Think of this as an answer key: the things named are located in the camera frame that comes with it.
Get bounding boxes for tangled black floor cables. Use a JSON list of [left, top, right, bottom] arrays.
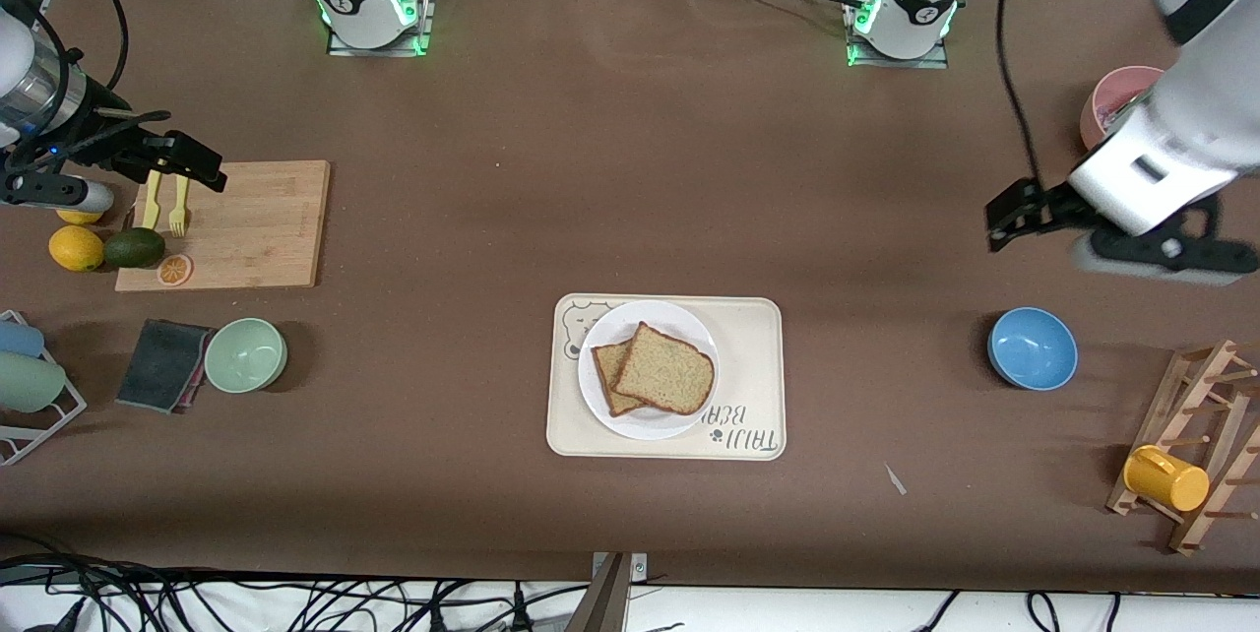
[[0, 534, 592, 632]]

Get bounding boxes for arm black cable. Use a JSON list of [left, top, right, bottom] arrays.
[[0, 0, 173, 165], [996, 0, 1049, 185]]

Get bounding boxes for dark grey sponge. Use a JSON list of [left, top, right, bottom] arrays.
[[115, 319, 216, 414]]

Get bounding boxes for blue bowl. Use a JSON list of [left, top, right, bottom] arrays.
[[987, 307, 1079, 391]]

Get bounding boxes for pale green bowl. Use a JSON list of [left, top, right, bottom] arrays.
[[204, 318, 289, 394]]

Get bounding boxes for white wire rack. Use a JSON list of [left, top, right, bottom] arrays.
[[0, 309, 88, 468]]

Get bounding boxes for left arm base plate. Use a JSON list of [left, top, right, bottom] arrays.
[[845, 0, 951, 70]]

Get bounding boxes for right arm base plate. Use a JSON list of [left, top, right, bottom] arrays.
[[326, 0, 439, 58]]

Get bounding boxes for bread slice under egg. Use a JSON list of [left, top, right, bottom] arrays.
[[591, 342, 646, 418]]

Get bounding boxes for light blue cup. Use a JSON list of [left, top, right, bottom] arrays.
[[0, 319, 46, 359]]

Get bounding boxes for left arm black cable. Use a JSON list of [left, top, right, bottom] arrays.
[[996, 0, 1049, 185]]

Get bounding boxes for wooden cutting board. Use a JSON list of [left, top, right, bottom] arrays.
[[114, 159, 332, 293]]

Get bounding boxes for plain brown bread slice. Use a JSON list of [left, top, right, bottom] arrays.
[[612, 321, 717, 416]]

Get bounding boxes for pale green cup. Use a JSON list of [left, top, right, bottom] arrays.
[[0, 352, 68, 414]]

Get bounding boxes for white round plate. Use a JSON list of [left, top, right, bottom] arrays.
[[577, 300, 721, 441]]

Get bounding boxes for wooden mug rack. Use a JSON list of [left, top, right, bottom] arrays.
[[1105, 339, 1260, 555]]

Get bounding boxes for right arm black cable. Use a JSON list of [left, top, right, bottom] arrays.
[[0, 0, 173, 165]]

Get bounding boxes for dark green avocado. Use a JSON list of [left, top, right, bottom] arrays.
[[102, 227, 166, 270]]

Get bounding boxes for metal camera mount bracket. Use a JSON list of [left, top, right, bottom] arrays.
[[561, 551, 649, 632]]

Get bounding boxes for pink bowl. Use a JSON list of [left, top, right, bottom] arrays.
[[1080, 66, 1167, 153]]

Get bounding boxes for yellow mug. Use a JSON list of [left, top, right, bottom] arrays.
[[1123, 445, 1211, 513]]

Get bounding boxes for cream bear print tray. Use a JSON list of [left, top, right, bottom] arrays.
[[545, 293, 788, 462]]

